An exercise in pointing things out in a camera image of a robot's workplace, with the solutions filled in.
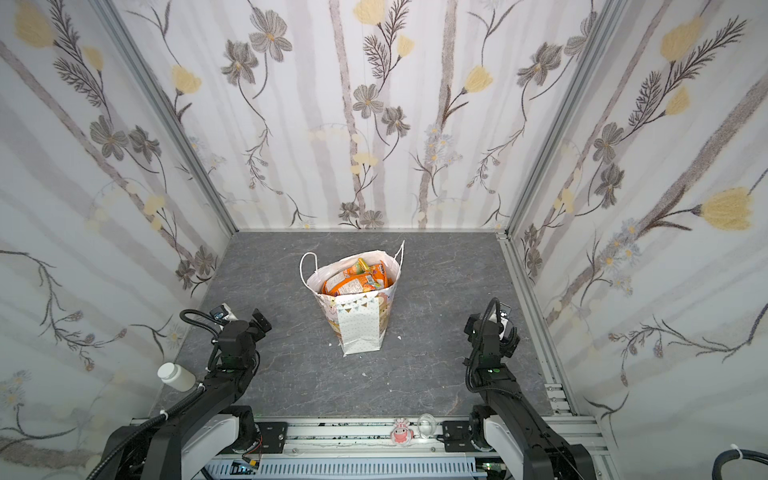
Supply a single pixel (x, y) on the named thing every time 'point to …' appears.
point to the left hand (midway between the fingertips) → (238, 309)
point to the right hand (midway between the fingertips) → (488, 316)
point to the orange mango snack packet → (375, 276)
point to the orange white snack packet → (349, 282)
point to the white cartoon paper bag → (359, 321)
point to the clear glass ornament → (426, 426)
